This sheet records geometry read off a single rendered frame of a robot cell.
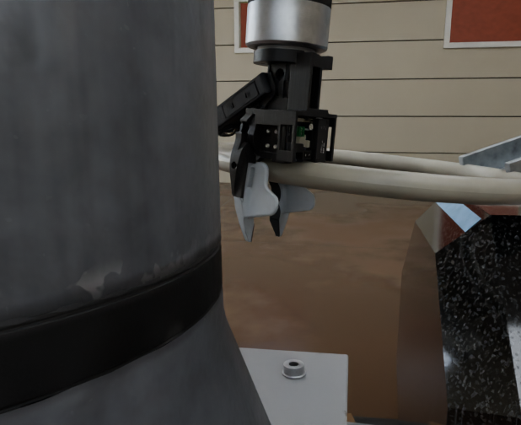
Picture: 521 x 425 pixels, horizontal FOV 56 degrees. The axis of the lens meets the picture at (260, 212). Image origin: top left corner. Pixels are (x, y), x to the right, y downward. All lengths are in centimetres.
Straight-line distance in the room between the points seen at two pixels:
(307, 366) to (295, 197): 33
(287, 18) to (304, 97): 8
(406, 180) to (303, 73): 15
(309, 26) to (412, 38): 669
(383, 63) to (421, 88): 61
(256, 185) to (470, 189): 23
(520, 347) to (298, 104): 55
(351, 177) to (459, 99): 674
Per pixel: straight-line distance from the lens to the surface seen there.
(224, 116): 59
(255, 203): 54
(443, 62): 722
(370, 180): 52
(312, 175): 53
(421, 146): 718
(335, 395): 26
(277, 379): 27
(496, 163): 96
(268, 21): 52
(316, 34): 53
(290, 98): 53
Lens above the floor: 105
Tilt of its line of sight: 12 degrees down
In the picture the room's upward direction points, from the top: straight up
